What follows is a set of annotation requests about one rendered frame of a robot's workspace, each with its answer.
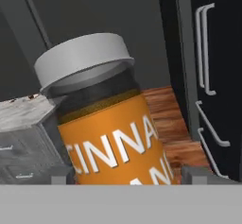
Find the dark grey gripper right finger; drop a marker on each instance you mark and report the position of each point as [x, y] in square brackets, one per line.
[197, 172]

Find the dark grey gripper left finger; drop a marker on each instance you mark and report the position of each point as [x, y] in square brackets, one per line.
[60, 172]

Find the orange cinnamon bottle grey lid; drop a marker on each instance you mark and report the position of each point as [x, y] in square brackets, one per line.
[104, 130]

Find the grey drawer cabinet marble top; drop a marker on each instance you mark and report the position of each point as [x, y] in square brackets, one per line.
[25, 139]

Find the small brown food piece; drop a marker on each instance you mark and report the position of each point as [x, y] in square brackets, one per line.
[31, 96]
[12, 100]

